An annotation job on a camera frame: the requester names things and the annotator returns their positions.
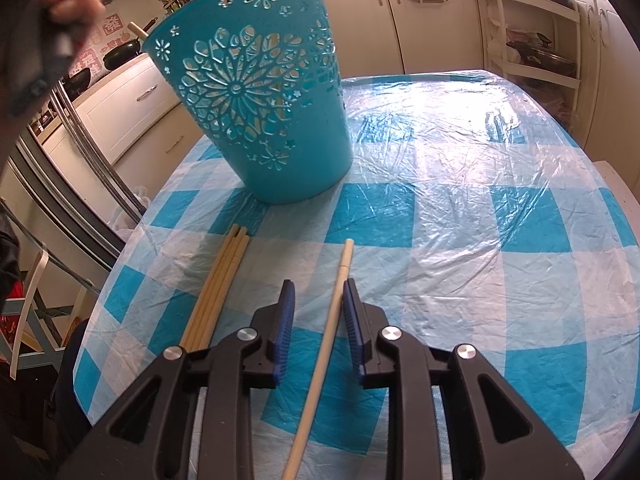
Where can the cream stove counter cabinet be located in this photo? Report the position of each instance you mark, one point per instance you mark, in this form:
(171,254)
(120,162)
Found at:
(130,105)

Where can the red paper wall decorations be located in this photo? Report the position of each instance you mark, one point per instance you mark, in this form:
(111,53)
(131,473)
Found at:
(107,27)

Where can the cream kitchen cabinet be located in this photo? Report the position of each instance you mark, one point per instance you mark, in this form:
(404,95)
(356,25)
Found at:
(360,25)
(600,60)

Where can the white wooden bench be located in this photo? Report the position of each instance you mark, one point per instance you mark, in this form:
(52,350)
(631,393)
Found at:
(612,175)

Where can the white wooden chair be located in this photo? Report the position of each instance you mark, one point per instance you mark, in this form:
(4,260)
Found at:
(27,310)

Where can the small black pan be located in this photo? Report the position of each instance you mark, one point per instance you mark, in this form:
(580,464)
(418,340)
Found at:
(80,82)

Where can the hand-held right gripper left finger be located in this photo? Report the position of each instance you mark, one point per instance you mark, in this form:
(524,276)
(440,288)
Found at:
(286,330)

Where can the black wok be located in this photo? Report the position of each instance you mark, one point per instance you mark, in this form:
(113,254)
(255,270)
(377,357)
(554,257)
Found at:
(120,55)

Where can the bundle of wooden chopsticks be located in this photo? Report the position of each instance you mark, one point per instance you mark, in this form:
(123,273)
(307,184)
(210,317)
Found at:
(207,287)

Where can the teal perforated plastic basket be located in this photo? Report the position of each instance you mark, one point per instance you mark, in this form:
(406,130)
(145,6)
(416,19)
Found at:
(290,160)

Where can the white plastic bag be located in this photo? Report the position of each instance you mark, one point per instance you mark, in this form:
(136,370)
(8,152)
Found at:
(127,215)

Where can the white plastic shelf rack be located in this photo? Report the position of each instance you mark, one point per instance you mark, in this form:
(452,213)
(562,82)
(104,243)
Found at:
(565,15)

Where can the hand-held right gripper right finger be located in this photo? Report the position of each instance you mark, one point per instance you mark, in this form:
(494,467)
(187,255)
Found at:
(352,330)

